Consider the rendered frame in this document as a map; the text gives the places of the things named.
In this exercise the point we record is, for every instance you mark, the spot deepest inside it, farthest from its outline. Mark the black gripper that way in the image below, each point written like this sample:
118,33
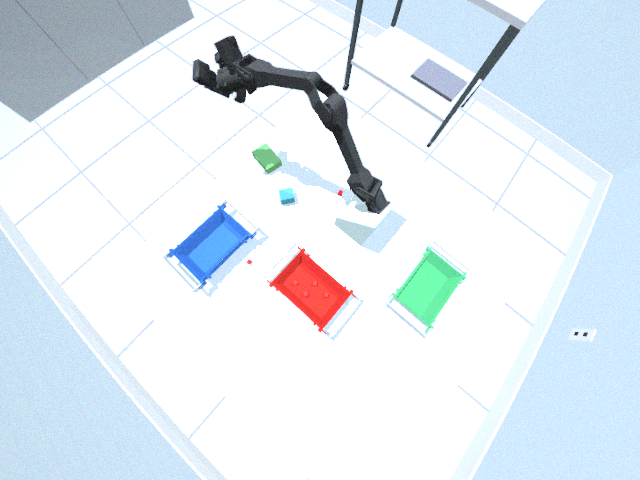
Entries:
203,75

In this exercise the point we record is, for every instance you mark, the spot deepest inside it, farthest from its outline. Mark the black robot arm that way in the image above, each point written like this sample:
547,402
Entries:
252,73

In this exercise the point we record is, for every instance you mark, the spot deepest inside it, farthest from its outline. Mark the red translucent plastic tray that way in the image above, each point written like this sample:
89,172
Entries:
318,308

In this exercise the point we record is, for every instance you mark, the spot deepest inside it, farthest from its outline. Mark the light green rectangular block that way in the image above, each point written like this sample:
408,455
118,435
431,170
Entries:
265,156

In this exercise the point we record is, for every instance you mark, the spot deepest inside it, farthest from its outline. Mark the small light blue block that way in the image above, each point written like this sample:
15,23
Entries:
286,196

